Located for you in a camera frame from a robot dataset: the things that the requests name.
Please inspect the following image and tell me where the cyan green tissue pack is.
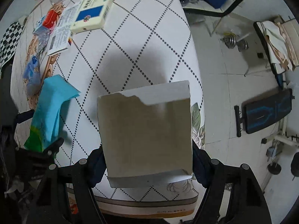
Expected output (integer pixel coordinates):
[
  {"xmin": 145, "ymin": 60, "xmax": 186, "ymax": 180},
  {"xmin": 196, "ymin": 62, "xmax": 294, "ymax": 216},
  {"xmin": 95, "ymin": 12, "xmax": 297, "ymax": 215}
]
[{"xmin": 24, "ymin": 74, "xmax": 80, "ymax": 152}]

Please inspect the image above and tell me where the blue plastic bag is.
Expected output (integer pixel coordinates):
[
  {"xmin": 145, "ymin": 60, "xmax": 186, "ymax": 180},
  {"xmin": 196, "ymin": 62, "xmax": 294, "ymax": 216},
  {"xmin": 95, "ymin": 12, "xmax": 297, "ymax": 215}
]
[{"xmin": 23, "ymin": 54, "xmax": 41, "ymax": 97}]

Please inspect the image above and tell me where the green white carton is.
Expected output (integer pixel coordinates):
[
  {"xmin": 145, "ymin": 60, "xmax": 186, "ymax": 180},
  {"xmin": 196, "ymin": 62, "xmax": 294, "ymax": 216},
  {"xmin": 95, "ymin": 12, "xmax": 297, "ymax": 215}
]
[{"xmin": 97, "ymin": 80, "xmax": 193, "ymax": 188}]

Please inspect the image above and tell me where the blue red small box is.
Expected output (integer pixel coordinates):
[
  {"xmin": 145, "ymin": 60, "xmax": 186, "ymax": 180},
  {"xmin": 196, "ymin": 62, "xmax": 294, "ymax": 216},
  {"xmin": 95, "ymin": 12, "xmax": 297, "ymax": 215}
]
[{"xmin": 33, "ymin": 10, "xmax": 58, "ymax": 36}]

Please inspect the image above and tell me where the black blue weight bench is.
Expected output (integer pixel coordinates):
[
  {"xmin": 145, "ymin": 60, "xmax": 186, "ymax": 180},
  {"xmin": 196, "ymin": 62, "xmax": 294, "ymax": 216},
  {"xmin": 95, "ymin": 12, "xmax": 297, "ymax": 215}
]
[{"xmin": 234, "ymin": 88, "xmax": 295, "ymax": 137}]

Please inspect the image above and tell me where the black white checkered cloth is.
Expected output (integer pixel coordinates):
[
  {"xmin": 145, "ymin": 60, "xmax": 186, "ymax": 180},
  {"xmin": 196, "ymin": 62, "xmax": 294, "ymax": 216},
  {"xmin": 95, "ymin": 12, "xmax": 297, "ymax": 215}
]
[{"xmin": 1, "ymin": 22, "xmax": 23, "ymax": 73}]

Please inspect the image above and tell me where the white printed medicine box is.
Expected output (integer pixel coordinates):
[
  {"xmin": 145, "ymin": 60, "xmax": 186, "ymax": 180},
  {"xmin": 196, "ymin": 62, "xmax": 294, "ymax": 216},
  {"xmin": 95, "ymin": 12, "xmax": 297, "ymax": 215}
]
[{"xmin": 47, "ymin": 1, "xmax": 82, "ymax": 56}]

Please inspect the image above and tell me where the cream blue medicine box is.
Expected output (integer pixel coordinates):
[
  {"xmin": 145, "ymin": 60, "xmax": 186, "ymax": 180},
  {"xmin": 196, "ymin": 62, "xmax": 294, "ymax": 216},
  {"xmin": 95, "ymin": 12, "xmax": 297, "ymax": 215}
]
[{"xmin": 70, "ymin": 0, "xmax": 113, "ymax": 34}]

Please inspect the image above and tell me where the beige cloth bag pile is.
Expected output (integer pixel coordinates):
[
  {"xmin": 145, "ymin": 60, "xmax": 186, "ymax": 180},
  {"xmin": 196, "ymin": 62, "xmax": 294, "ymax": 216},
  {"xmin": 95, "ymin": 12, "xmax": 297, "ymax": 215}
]
[{"xmin": 253, "ymin": 19, "xmax": 298, "ymax": 74}]

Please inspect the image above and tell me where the floral patterned tablecloth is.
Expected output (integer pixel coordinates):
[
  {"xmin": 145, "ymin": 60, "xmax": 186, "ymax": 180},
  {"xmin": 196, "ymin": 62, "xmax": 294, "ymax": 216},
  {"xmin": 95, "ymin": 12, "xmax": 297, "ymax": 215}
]
[{"xmin": 10, "ymin": 0, "xmax": 205, "ymax": 218}]

